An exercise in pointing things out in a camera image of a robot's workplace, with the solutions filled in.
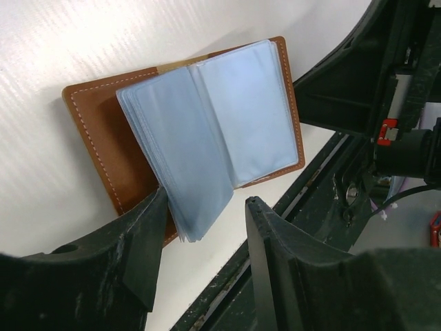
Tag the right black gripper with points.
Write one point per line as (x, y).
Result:
(351, 89)

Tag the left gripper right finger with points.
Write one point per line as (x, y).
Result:
(301, 283)

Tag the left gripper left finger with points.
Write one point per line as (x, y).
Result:
(105, 280)

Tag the brown leather card holder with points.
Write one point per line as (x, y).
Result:
(200, 128)

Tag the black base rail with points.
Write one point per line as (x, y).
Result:
(329, 201)

